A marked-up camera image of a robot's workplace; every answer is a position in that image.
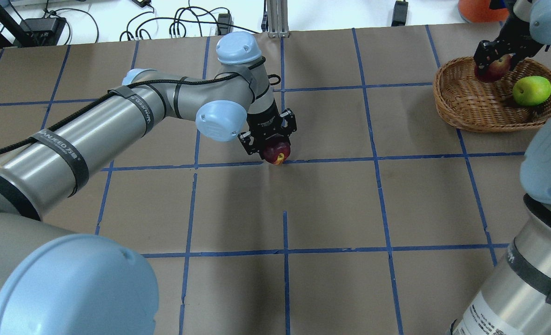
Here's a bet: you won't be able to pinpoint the aluminium frame post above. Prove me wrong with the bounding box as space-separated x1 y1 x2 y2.
261 0 290 38

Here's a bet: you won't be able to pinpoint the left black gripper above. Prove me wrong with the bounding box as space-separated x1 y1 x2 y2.
237 100 297 156

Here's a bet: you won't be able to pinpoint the green apple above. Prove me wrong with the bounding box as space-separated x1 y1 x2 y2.
512 76 551 107

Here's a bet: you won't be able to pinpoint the brown wicker basket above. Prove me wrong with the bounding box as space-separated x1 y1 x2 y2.
433 57 551 132

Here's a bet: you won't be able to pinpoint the black power adapter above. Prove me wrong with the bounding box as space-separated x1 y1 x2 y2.
390 0 409 27

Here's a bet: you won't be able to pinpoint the dark red apple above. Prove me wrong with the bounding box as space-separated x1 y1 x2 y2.
262 138 291 165

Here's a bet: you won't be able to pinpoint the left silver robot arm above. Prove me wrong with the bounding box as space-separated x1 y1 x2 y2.
0 32 297 335

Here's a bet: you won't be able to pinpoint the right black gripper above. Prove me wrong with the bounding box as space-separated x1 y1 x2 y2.
473 14 544 73

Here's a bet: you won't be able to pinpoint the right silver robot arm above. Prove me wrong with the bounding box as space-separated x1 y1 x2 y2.
446 0 551 335

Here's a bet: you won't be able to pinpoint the orange bucket with lid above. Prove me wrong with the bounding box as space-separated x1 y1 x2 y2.
457 0 509 23

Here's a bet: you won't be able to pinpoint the red yellow apple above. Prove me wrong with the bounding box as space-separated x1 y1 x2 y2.
475 54 512 82

